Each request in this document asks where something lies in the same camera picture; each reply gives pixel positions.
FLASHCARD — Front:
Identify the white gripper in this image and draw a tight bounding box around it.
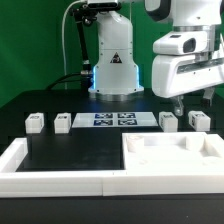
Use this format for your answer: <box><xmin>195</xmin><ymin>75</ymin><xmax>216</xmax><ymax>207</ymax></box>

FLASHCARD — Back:
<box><xmin>152</xmin><ymin>28</ymin><xmax>224</xmax><ymax>116</ymax></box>

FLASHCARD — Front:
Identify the white square tabletop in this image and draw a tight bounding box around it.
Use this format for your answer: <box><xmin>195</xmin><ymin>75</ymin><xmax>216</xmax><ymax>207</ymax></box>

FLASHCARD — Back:
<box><xmin>122</xmin><ymin>132</ymin><xmax>224</xmax><ymax>176</ymax></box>

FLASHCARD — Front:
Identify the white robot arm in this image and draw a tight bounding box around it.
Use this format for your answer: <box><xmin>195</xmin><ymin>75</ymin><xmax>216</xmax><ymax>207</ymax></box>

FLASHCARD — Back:
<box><xmin>87</xmin><ymin>0</ymin><xmax>224</xmax><ymax>116</ymax></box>

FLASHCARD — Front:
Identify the white marker plate with tags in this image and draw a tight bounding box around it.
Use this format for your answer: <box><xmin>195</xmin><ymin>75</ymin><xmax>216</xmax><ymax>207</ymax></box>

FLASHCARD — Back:
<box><xmin>72</xmin><ymin>112</ymin><xmax>158</xmax><ymax>128</ymax></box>

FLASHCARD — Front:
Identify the white U-shaped fence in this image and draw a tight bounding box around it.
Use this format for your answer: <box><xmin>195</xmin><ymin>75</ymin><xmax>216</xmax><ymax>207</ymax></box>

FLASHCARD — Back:
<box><xmin>0</xmin><ymin>138</ymin><xmax>224</xmax><ymax>197</ymax></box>

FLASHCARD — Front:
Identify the black cable bundle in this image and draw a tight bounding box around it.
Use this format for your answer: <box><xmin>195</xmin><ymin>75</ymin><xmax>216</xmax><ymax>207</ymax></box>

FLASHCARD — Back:
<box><xmin>45</xmin><ymin>71</ymin><xmax>93</xmax><ymax>91</ymax></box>

